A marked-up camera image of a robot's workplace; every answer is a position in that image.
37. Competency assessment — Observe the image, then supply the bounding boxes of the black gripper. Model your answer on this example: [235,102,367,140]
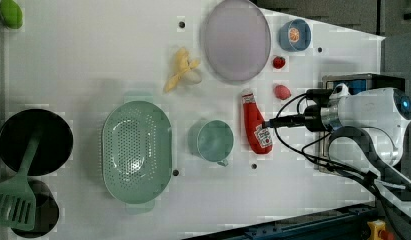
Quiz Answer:
[262,89,332,132]

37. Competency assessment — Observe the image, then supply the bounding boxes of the red plush ketchup bottle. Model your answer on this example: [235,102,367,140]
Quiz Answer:
[241,88,273,155]

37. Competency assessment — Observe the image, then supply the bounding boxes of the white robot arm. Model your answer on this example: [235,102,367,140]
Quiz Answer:
[261,84,411,203]

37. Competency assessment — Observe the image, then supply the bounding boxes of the green plastic strainer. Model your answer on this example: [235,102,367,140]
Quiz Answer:
[101,92,172,215]

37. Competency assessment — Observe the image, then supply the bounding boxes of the pink peach toy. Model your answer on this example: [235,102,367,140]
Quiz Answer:
[274,85,291,100]

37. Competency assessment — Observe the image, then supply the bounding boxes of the red strawberry toy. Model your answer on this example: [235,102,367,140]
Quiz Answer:
[272,56,286,69]

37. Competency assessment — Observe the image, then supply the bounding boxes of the green metal cup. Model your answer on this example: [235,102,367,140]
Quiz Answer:
[187,119,234,167]

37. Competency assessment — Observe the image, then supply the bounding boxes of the blue bowl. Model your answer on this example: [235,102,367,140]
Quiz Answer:
[279,19,312,52]

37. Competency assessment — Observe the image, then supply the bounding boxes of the orange slice toy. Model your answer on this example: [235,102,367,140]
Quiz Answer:
[289,28,300,42]

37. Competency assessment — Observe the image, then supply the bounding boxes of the grey round plate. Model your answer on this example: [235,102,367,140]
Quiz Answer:
[203,0,271,81]

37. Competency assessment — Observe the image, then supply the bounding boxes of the peeled banana toy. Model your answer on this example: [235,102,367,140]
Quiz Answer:
[164,47,201,93]

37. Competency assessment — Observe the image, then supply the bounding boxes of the yellow red emergency button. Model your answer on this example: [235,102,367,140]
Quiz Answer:
[367,220,389,240]

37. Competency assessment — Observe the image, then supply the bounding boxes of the large black cup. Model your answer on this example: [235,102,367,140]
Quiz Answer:
[0,108,74,177]

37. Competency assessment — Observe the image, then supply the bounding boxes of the small black cup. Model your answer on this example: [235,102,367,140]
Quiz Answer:
[12,179,60,238]

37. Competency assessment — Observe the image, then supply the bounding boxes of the green plastic spatula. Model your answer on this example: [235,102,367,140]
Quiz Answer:
[0,133,40,231]

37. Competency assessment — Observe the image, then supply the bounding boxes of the green lime toy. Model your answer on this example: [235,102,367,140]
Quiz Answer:
[0,0,23,29]

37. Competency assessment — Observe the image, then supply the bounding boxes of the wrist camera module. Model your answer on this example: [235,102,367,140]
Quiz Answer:
[330,83,350,99]

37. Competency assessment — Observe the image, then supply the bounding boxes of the blue metal frame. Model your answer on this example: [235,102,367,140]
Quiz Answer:
[184,204,378,240]

